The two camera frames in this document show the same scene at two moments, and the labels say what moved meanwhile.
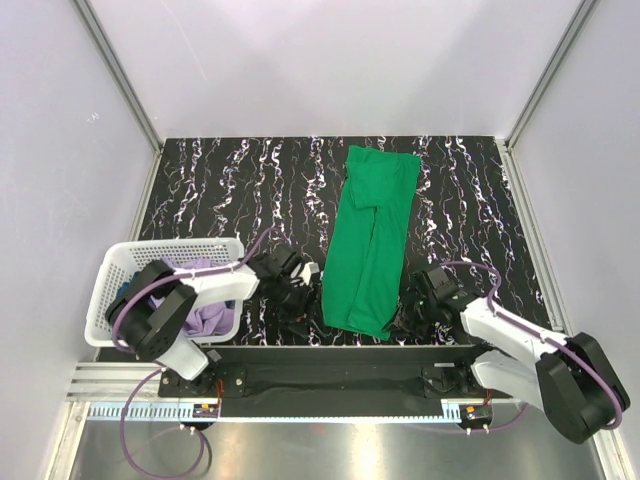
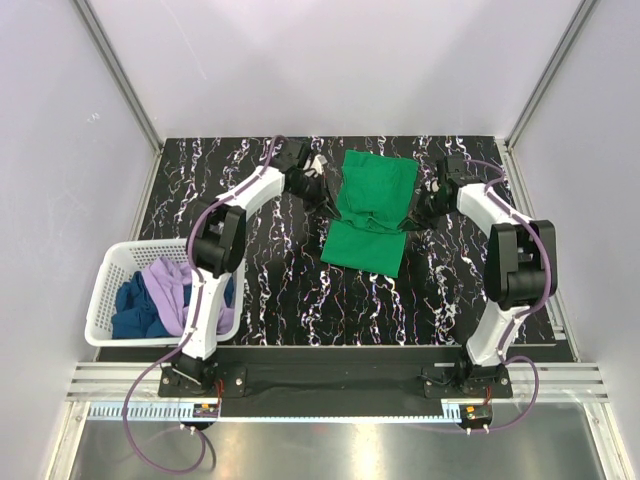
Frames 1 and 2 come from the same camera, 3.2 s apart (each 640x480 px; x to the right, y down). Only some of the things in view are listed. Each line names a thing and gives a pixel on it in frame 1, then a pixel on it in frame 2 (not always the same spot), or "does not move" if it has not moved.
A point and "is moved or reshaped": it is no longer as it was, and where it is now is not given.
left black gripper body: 291,299 -> 311,191
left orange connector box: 205,410 does not move
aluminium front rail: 108,382 does not move
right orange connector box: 475,414 does not move
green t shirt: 369,240 is moved or reshaped
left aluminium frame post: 120,74 does not move
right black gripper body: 416,313 -> 428,208
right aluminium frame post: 552,68 does not move
